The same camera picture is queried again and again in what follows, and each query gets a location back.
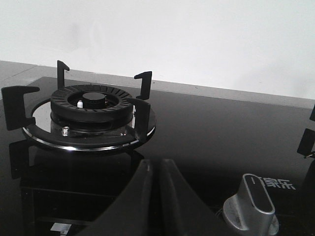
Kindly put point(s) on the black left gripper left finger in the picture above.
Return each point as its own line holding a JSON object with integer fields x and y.
{"x": 128, "y": 214}

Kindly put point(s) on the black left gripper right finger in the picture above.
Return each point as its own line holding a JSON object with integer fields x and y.
{"x": 184, "y": 212}

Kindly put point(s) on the black right pot support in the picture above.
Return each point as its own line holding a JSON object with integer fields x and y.
{"x": 307, "y": 143}

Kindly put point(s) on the silver stove control knob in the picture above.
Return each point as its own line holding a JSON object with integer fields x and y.
{"x": 250, "y": 212}

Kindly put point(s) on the black glass gas stove top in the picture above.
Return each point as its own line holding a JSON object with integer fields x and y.
{"x": 46, "y": 191}

